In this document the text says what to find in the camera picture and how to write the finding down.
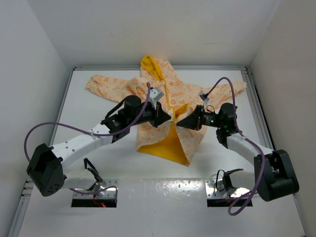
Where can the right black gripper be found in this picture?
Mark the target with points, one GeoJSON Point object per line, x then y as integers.
{"type": "Point", "coordinates": [192, 121]}

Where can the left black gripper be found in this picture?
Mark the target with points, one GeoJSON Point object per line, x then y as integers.
{"type": "Point", "coordinates": [158, 115]}

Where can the orange patterned hooded jacket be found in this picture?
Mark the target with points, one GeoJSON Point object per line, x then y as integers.
{"type": "Point", "coordinates": [180, 99]}

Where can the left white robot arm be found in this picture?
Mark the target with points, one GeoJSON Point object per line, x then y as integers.
{"type": "Point", "coordinates": [65, 165]}

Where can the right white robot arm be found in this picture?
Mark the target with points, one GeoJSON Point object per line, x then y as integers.
{"type": "Point", "coordinates": [273, 175]}

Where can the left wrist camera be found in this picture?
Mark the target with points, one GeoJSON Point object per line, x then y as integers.
{"type": "Point", "coordinates": [156, 94]}

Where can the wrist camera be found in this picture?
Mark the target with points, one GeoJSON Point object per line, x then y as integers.
{"type": "Point", "coordinates": [156, 94]}
{"type": "Point", "coordinates": [204, 97]}

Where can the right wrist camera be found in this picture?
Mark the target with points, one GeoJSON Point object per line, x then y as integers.
{"type": "Point", "coordinates": [204, 97]}

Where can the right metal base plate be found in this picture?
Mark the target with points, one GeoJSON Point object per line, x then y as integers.
{"type": "Point", "coordinates": [216, 191]}

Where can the metal base plate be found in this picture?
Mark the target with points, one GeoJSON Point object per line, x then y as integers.
{"type": "Point", "coordinates": [107, 189]}
{"type": "Point", "coordinates": [216, 191]}

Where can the aluminium table frame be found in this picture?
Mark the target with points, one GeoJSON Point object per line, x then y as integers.
{"type": "Point", "coordinates": [157, 197]}

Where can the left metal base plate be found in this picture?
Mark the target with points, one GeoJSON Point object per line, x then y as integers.
{"type": "Point", "coordinates": [107, 189]}

